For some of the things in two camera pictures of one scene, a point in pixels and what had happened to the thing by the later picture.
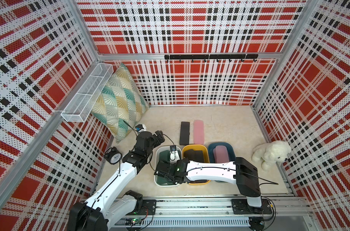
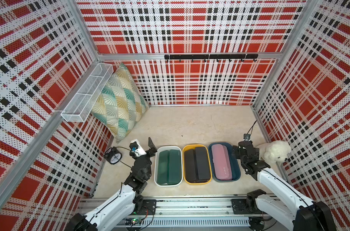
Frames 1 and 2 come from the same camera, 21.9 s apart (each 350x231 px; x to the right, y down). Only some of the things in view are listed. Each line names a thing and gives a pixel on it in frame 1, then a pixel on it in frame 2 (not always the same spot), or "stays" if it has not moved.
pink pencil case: (220, 154) stays
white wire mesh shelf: (80, 106) stays
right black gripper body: (165, 162) to (242, 161)
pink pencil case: (198, 132) to (224, 170)
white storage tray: (171, 154) stays
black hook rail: (254, 57) stays
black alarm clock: (112, 155) stays
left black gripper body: (154, 143) to (146, 157)
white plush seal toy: (270, 153) stays
